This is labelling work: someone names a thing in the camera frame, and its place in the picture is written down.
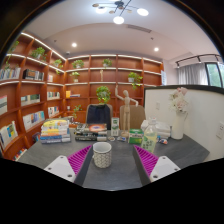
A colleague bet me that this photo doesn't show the stack of colourful books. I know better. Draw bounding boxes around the stack of colourful books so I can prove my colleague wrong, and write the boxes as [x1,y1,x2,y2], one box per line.
[39,118,72,145]

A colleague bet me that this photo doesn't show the tan chair back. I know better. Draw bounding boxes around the tan chair back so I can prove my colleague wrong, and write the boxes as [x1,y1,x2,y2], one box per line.
[119,104,147,130]

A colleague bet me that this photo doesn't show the window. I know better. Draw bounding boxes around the window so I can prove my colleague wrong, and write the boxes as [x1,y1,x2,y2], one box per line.
[205,62,224,88]

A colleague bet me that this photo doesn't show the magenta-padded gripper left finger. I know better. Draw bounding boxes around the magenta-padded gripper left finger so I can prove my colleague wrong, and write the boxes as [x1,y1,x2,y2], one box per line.
[43,144,95,187]

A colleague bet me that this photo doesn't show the branched ceiling lamp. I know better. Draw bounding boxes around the branched ceiling lamp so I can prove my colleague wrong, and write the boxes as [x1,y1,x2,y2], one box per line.
[92,0,150,25]

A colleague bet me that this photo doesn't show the wooden artist mannequin figure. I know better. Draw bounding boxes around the wooden artist mannequin figure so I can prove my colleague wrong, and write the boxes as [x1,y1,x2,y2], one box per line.
[114,84,139,133]

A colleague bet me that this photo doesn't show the black ceiling track light rail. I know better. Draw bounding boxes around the black ceiling track light rail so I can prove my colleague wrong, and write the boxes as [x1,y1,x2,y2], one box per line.
[175,53,223,68]

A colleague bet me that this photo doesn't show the dark office chair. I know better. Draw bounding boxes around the dark office chair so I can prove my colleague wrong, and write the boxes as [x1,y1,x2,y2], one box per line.
[85,103,114,126]

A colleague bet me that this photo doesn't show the white mug with triangle pattern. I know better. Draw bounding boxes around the white mug with triangle pattern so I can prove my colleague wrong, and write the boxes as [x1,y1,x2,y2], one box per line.
[92,141,113,169]

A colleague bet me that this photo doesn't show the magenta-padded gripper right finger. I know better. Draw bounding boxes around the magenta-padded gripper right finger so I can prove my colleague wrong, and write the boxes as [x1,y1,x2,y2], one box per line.
[132,144,182,187]

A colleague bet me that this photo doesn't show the green and white box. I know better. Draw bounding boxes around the green and white box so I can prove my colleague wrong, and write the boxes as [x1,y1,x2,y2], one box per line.
[128,128,145,145]

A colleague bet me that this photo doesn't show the clear drink bottle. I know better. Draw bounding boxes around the clear drink bottle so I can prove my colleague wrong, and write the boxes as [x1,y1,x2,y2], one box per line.
[140,117,158,154]

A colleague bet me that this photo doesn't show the ceiling air vent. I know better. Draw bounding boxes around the ceiling air vent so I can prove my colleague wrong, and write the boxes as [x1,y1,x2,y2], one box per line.
[125,24,153,34]

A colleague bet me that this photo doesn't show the tall green and white carton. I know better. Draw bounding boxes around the tall green and white carton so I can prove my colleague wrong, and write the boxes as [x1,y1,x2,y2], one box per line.
[110,117,121,137]

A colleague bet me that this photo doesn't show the brown wooden shelf unit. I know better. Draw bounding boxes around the brown wooden shelf unit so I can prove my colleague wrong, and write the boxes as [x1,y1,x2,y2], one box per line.
[0,31,165,161]

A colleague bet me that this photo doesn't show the white vase with pale flowers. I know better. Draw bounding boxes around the white vase with pale flowers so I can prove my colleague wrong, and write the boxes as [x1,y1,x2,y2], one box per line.
[168,87,189,140]

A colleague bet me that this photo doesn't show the grey curtain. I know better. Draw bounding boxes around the grey curtain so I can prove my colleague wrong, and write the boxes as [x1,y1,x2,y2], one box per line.
[177,63,209,86]

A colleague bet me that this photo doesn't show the white wall socket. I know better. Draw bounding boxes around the white wall socket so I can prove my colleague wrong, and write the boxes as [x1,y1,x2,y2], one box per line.
[215,121,224,140]

